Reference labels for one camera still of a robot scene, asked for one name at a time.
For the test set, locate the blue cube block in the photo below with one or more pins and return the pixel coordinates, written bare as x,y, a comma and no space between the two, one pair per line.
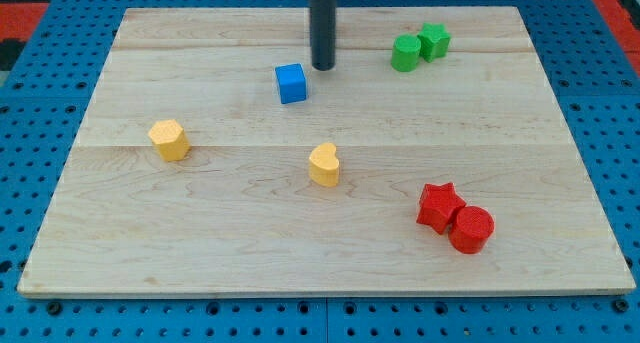
291,82

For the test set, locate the yellow hexagon block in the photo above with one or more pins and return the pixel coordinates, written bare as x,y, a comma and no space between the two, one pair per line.
169,140

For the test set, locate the yellow heart block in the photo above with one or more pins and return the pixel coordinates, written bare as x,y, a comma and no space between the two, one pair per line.
324,166

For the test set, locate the wooden board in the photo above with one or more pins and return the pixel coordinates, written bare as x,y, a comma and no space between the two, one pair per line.
214,162

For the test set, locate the red star block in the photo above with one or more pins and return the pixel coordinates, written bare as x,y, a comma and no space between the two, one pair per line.
437,206

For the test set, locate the green cylinder block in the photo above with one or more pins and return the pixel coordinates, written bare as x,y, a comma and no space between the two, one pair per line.
405,53

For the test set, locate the red cylinder block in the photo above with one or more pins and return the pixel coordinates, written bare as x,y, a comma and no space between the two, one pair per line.
471,229

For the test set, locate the green star block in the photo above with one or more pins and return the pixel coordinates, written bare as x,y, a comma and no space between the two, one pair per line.
435,40

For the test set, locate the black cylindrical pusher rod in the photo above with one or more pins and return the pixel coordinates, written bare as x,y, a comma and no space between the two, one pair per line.
322,29

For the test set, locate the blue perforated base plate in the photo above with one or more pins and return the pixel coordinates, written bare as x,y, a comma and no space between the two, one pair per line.
51,55

